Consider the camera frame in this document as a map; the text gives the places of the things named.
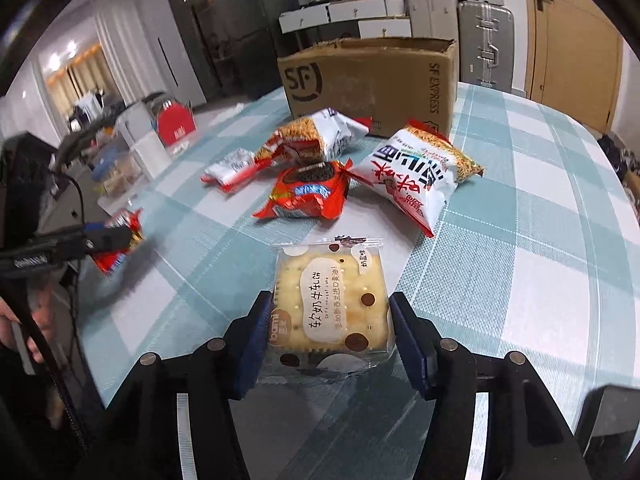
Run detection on small red white packet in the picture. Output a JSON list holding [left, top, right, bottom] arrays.
[[200, 147, 257, 193]]

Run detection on teal checked tablecloth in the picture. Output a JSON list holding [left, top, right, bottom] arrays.
[[75, 82, 640, 480]]

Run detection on cardboard box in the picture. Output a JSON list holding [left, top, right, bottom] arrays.
[[277, 37, 458, 138]]

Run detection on silver suitcase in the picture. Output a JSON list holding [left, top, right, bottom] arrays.
[[457, 0, 516, 93]]

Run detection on dark glass cabinet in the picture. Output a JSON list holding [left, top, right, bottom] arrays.
[[157, 0, 211, 103]]

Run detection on dark glossy object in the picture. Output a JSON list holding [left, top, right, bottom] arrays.
[[575, 384, 640, 480]]

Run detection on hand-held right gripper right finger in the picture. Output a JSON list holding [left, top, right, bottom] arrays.
[[389, 291, 593, 480]]

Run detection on dark fridge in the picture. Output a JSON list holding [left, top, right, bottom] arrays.
[[190, 0, 296, 106]]

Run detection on red chocolate cookie packet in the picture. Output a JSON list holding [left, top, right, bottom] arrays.
[[252, 160, 353, 221]]

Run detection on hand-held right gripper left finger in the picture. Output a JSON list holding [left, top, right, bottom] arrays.
[[102, 290, 273, 480]]

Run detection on white desk with drawers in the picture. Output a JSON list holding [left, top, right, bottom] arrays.
[[278, 0, 413, 41]]

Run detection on white curtain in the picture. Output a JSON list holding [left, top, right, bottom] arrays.
[[95, 7, 173, 96]]

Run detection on black cable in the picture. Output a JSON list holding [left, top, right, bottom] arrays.
[[47, 170, 98, 461]]

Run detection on beige suitcase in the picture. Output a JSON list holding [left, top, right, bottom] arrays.
[[406, 0, 460, 43]]

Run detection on wooden door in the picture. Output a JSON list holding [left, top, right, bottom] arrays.
[[520, 0, 626, 133]]

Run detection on clear dotted cracker packet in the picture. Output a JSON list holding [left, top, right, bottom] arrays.
[[257, 235, 393, 386]]

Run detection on white noodle snack packet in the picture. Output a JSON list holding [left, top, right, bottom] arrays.
[[350, 120, 485, 238]]

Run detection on red round biscuit packet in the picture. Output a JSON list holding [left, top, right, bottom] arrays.
[[91, 207, 146, 276]]

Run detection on beige curtain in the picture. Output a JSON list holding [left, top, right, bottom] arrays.
[[47, 45, 120, 106]]

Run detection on grey noodle snack packet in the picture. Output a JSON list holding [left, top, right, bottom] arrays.
[[255, 107, 373, 168]]

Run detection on person's left hand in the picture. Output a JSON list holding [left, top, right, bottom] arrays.
[[0, 295, 57, 363]]

